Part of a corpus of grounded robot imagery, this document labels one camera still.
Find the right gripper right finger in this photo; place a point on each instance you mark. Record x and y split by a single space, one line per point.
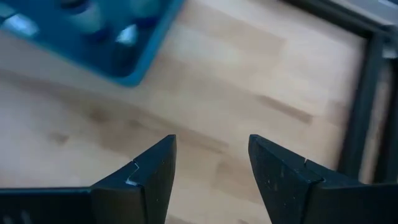
289 186

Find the teal plastic bin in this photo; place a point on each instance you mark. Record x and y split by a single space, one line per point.
62 46

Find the black metal table frame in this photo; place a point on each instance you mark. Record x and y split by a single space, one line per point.
360 102

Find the small black food coloring bottle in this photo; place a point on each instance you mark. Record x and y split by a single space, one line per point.
20 25
127 35

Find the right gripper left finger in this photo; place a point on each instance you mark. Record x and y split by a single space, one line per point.
146 186

